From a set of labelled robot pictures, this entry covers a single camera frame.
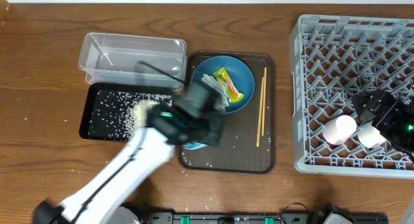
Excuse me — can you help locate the white plastic cup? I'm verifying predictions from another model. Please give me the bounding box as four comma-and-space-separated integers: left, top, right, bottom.
357, 122, 386, 148

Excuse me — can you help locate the pink plastic cup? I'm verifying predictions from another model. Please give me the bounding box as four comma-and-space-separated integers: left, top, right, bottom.
322, 115, 357, 145

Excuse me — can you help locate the yellow snack wrapper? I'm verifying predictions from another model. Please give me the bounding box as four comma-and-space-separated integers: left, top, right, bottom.
213, 67, 244, 104

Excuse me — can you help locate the light blue bowl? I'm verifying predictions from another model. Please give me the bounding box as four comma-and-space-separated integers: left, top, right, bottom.
181, 142, 206, 150

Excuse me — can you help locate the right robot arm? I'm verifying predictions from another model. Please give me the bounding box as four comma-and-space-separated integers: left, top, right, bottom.
351, 89, 413, 160

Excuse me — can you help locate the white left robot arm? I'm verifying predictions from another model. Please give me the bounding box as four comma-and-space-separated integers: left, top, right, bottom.
32, 83, 223, 224

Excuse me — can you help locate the grey dishwasher rack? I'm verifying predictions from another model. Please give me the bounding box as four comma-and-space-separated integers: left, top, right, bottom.
290, 15, 413, 179

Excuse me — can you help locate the wooden chopstick right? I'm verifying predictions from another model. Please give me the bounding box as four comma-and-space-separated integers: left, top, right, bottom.
261, 67, 267, 137

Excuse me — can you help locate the wooden chopstick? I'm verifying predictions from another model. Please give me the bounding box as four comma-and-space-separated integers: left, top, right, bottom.
261, 67, 267, 137
256, 77, 264, 148

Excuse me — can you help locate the wooden chopstick left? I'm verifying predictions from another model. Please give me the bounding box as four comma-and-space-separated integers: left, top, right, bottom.
256, 77, 264, 148

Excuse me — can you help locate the brown serving tray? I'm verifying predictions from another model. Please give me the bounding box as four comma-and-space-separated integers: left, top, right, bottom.
177, 51, 276, 174

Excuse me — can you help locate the dark blue plate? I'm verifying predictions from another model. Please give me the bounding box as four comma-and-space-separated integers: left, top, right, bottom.
191, 56, 255, 114

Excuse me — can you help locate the pile of rice grains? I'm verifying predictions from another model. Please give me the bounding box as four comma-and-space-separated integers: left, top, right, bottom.
124, 100, 159, 139

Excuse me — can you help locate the black plastic tray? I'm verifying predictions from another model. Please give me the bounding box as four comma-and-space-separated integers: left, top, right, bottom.
79, 83, 173, 141

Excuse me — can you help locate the clear plastic bin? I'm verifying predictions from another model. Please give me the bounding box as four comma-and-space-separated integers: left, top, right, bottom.
78, 32, 187, 91

